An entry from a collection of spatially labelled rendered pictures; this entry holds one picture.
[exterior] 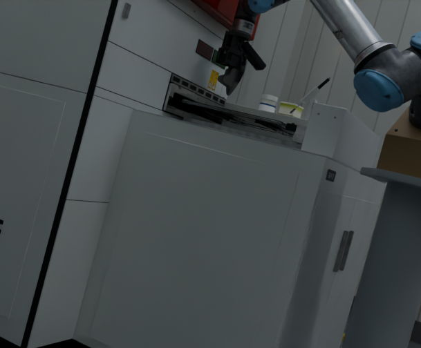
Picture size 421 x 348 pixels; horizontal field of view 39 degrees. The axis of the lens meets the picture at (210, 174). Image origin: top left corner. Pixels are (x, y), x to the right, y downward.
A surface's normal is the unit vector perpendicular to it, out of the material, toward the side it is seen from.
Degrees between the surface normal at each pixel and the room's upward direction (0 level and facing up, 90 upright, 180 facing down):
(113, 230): 90
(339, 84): 90
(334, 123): 90
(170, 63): 90
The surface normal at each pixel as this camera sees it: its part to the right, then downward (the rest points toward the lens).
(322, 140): -0.43, -0.09
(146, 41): 0.87, 0.25
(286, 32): -0.64, -0.15
